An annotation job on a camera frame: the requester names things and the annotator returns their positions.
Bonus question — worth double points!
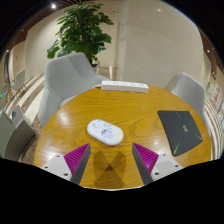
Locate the black mouse pad green lines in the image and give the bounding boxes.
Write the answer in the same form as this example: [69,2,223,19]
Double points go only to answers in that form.
[156,110,204,158]

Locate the large grey upholstered armchair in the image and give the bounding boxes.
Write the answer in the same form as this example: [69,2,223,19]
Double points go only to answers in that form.
[37,52,108,128]

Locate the white cartoon-print computer mouse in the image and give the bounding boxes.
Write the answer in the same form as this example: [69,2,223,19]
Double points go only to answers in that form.
[86,118,125,147]

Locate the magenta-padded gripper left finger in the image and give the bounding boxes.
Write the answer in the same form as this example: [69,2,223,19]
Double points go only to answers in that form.
[42,142,92,185]

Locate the green leafy potted plant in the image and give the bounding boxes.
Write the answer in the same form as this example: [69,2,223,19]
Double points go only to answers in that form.
[46,1,115,68]

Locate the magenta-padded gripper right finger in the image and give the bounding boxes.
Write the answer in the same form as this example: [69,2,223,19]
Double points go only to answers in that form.
[131,142,184,185]

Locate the white power strip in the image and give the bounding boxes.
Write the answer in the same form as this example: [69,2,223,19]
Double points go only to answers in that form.
[100,80,150,94]

